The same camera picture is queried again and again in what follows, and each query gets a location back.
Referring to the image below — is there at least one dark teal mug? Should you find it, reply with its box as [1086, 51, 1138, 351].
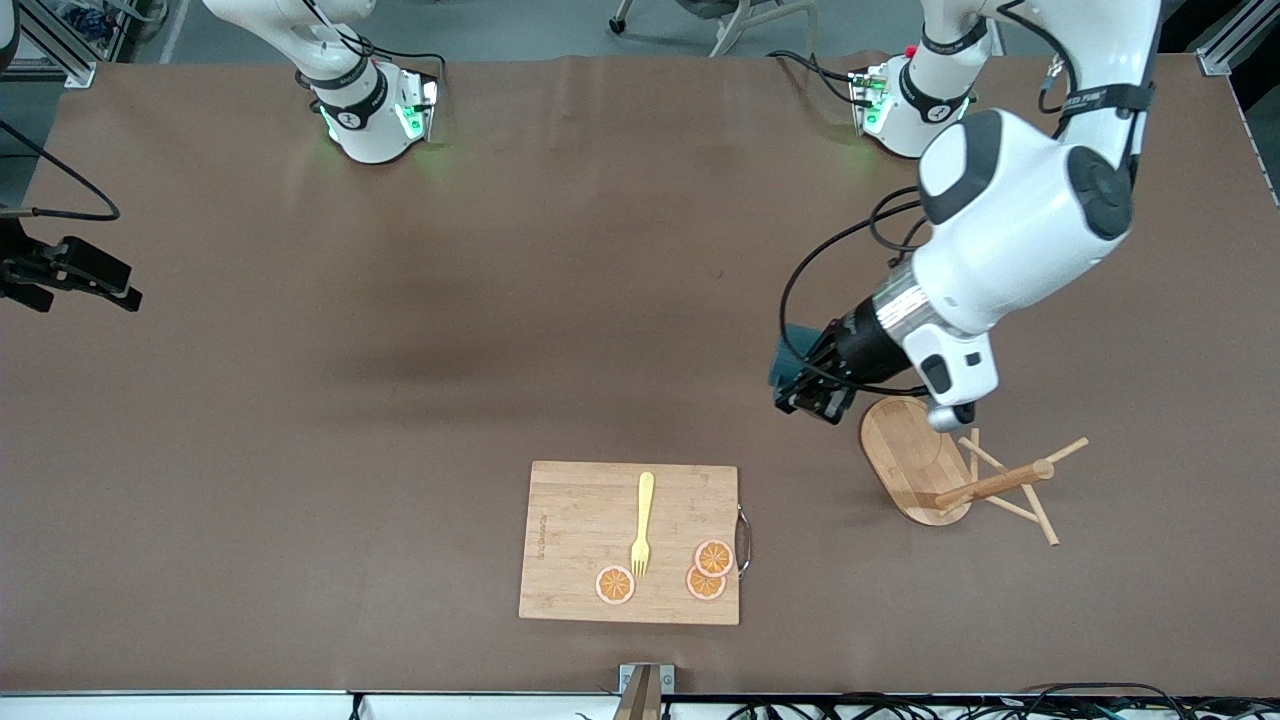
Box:
[768, 323, 826, 391]

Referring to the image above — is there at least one wooden mug rack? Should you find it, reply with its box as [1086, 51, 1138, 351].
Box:
[860, 395, 1089, 548]

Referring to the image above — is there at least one yellow plastic fork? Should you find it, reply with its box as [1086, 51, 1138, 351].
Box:
[630, 472, 656, 579]

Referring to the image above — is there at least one bamboo cutting board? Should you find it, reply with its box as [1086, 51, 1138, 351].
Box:
[519, 460, 753, 627]

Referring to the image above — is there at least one office chair base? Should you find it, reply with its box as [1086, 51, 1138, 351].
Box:
[610, 0, 821, 58]

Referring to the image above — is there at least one aluminium frame profile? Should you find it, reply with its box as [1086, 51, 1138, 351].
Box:
[15, 0, 98, 89]
[1195, 0, 1280, 76]

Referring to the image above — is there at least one background cable clutter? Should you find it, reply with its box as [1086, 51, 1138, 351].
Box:
[68, 0, 169, 63]

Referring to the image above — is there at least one black left base cable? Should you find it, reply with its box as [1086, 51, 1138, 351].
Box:
[768, 50, 863, 107]

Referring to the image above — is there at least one black base cable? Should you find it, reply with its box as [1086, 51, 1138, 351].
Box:
[300, 0, 448, 77]
[768, 50, 863, 107]

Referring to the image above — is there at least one black cable bundle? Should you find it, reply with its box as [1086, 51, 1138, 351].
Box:
[730, 683, 1280, 720]

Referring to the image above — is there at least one grey metal bracket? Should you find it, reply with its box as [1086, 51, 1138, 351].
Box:
[618, 663, 676, 720]

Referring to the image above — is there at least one black right base cable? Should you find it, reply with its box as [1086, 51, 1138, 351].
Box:
[300, 0, 448, 77]

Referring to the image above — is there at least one white table edge rail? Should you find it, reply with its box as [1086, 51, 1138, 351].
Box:
[0, 690, 621, 720]

